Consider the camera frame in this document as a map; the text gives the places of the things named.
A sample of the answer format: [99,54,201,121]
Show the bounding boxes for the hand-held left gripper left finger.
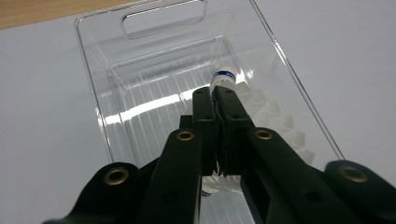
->
[179,87,219,175]

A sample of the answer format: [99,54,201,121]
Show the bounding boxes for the wooden table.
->
[0,0,138,31]

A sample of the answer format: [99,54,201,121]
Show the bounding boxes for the clear plastic tray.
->
[74,0,346,224]

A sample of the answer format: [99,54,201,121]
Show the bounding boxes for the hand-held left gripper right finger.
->
[213,86,256,175]

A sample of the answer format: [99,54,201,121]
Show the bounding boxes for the white shuttlecock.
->
[209,65,316,166]
[200,161,246,198]

